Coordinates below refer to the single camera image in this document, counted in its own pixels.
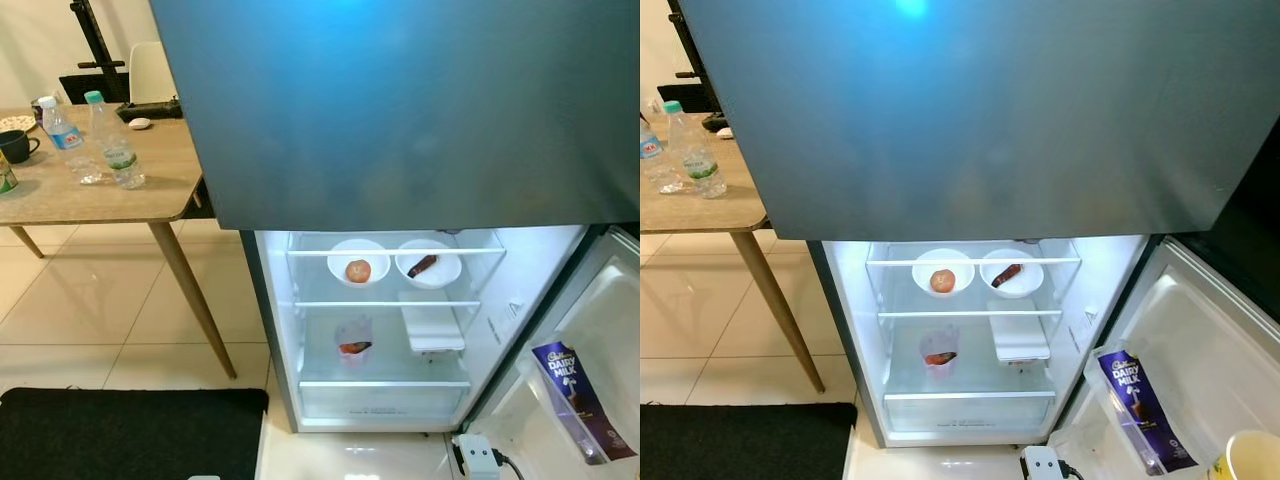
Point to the pink transparent measuring jug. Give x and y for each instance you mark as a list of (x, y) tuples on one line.
[(938, 340), (352, 330)]

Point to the orange carrot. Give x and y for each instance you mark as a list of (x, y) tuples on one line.
[(940, 358), (355, 348)]

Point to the grey steel fridge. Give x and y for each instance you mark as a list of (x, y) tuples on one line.
[(400, 100), (950, 100)]

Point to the water bottle blue label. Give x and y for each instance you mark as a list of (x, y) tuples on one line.
[(68, 140), (658, 165)]

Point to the black metal stand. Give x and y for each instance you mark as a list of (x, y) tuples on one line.
[(95, 88), (700, 97)]

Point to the purple chocolate box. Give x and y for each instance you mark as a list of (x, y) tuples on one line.
[(575, 400), (1140, 410)]

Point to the white bowl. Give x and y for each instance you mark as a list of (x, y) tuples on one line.
[(1028, 283), (925, 272), (445, 272), (340, 262)]

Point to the reddish brown sweet potato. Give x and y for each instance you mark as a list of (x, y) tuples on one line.
[(423, 266), (1007, 276)]

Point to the white lidded plastic container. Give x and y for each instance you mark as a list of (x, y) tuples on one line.
[(1018, 330), (432, 320)]

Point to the black floor mat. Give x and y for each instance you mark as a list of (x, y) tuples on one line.
[(120, 440), (740, 445)]

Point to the red tomato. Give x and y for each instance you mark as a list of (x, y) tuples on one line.
[(358, 271), (942, 281)]

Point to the white plastic chair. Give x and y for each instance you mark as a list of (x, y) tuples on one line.
[(150, 70)]

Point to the black mug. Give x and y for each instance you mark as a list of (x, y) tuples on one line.
[(15, 148)]

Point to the white patterned plate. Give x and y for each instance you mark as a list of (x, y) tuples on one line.
[(15, 123)]

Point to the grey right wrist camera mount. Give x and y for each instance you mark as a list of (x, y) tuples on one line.
[(1042, 465), (477, 458)]

